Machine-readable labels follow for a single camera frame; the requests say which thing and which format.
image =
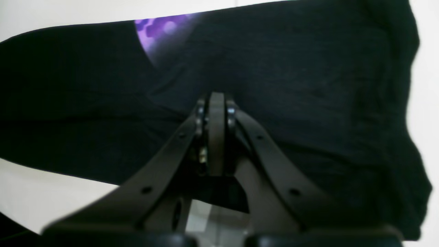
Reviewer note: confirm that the black T-shirt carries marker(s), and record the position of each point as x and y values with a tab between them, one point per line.
328	79

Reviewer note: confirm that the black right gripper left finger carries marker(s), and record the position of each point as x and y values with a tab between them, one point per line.
151	208

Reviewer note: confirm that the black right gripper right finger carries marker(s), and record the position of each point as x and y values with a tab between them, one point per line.
287	209

